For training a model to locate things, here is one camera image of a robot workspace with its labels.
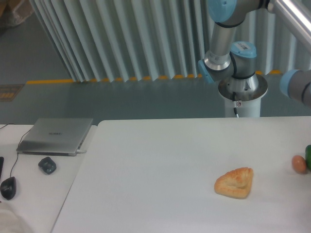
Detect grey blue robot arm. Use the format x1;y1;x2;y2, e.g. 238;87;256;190
198;0;311;106

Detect white folding screen curtain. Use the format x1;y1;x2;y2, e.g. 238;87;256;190
30;0;311;82

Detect golden pastry bread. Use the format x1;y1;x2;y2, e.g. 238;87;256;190
214;167;254;199

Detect silver closed laptop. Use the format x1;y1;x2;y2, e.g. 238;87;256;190
17;118;93;156

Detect dark grey small device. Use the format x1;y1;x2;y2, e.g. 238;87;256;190
38;157;57;175

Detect brown egg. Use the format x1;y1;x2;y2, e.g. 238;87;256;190
292;155;307;174

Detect green pepper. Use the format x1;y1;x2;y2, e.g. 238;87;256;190
305;145;311;170

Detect black keyboard edge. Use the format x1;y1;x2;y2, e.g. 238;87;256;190
0;156;4;179

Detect black computer mouse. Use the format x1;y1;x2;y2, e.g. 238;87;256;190
0;177;17;200

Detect cardboard box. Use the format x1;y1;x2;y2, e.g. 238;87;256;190
0;0;34;30

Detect white cloth sleeve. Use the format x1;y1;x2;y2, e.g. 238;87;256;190
0;202;34;233

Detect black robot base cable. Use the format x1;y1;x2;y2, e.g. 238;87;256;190
231;91;240;118

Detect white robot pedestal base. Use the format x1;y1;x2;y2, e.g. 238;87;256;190
218;74;268;118

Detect black mouse cable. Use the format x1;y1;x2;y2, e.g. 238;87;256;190
0;123;34;178

